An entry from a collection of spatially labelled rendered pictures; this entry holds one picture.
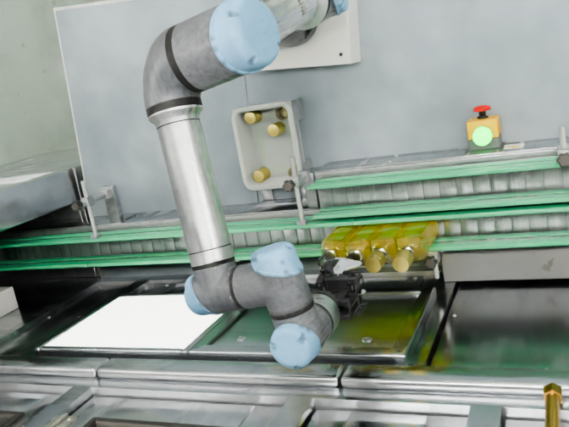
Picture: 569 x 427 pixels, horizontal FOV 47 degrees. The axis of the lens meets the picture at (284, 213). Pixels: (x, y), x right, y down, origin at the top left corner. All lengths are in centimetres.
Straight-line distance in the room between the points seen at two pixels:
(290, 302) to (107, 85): 120
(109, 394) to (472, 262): 87
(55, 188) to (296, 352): 126
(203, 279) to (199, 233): 8
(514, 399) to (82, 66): 154
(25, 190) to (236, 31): 116
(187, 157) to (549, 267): 89
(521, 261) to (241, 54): 87
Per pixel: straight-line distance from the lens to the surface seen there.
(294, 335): 103
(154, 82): 111
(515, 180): 155
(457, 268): 163
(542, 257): 160
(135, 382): 142
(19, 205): 202
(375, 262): 135
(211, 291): 109
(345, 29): 162
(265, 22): 108
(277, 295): 103
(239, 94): 183
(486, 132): 156
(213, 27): 104
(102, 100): 208
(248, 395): 126
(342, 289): 121
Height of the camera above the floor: 239
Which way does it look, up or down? 63 degrees down
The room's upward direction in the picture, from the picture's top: 126 degrees counter-clockwise
